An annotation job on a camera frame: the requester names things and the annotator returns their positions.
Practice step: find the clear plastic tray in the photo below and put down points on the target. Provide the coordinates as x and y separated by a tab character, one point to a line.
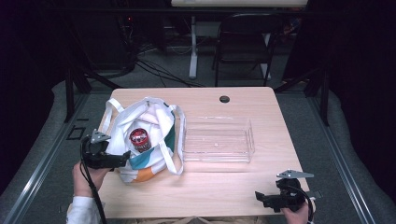
218	143

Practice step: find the black metal stand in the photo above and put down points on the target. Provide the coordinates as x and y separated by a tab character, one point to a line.
74	90
317	90

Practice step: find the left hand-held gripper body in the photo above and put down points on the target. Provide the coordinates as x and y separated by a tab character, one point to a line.
96	154

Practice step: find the person's right hand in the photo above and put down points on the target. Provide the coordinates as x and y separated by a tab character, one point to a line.
297	216

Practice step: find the white background table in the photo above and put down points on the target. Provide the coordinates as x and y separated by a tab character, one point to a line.
236	3

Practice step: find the red lidded jar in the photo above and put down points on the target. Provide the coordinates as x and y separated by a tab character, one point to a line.
140	140

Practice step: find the person's left hand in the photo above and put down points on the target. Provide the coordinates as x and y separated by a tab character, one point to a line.
85	179

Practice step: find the black folding chair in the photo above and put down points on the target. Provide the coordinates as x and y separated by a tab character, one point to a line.
243	46

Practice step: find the white colourful tote bag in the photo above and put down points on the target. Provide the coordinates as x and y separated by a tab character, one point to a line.
146	124

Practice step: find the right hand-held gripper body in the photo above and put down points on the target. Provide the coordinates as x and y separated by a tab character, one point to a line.
289	193

